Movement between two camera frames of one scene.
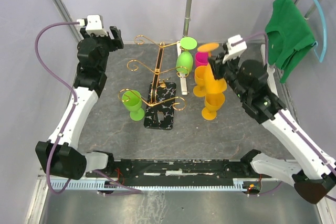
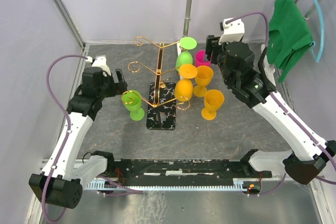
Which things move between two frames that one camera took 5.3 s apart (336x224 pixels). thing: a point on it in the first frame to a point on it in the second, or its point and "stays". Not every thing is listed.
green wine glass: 184,61 stays
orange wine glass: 212,86 to 184,88
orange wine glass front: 213,102 stays
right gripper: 217,65 to 212,44
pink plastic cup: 201,59 stays
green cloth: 287,31 stays
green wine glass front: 132,101 stays
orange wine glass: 200,76 stays
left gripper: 118,42 to 118,88
